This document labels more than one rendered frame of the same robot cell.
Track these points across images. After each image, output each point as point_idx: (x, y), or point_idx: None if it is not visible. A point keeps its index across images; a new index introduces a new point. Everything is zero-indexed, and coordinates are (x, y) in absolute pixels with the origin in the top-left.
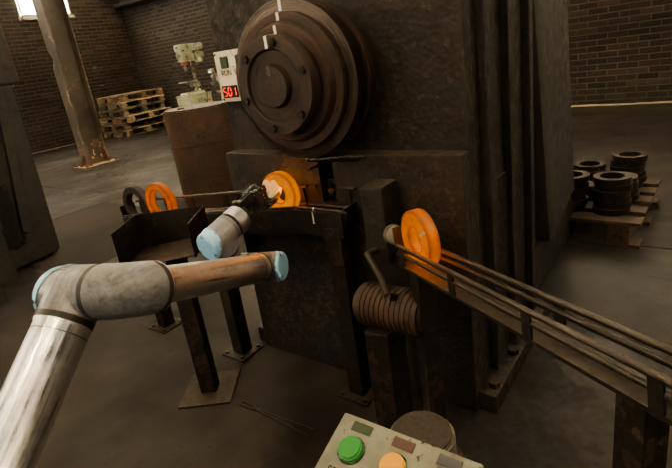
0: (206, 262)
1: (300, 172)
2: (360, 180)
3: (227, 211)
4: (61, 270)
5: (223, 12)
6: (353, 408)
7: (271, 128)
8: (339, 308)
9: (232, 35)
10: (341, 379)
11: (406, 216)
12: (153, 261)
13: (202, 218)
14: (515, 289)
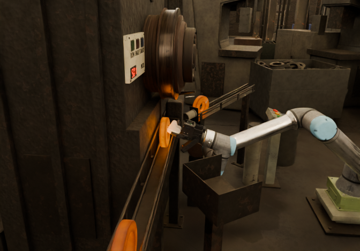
0: (262, 123)
1: (156, 116)
2: (164, 106)
3: (213, 131)
4: (323, 115)
5: None
6: (187, 220)
7: (194, 79)
8: (178, 176)
9: (129, 21)
10: (167, 231)
11: (200, 100)
12: (291, 109)
13: (192, 168)
14: (223, 97)
